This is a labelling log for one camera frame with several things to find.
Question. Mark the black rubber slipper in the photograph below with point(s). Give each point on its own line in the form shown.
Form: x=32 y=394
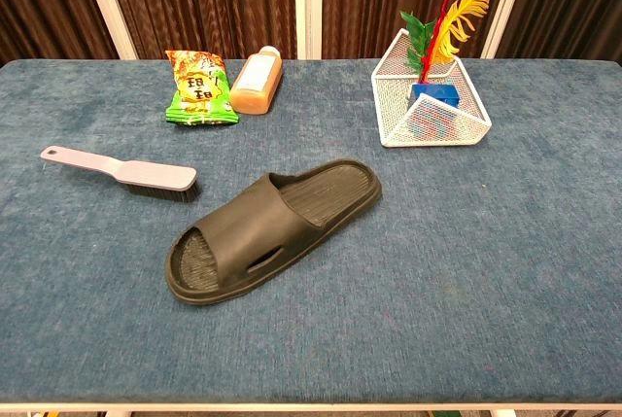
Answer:
x=252 y=222

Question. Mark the blue plastic block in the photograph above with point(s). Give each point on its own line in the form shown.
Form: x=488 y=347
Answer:
x=437 y=93

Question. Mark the green orange snack bag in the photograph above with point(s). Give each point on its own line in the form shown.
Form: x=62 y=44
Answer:
x=199 y=91

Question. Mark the white table frame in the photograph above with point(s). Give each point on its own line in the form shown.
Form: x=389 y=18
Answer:
x=291 y=407

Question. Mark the orange liquid plastic bottle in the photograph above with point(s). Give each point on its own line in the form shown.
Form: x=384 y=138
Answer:
x=255 y=81

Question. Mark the blue fabric table cover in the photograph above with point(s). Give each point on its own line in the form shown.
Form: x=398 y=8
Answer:
x=437 y=290

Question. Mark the colourful feather shuttlecock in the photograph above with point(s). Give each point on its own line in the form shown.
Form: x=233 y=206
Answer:
x=461 y=18

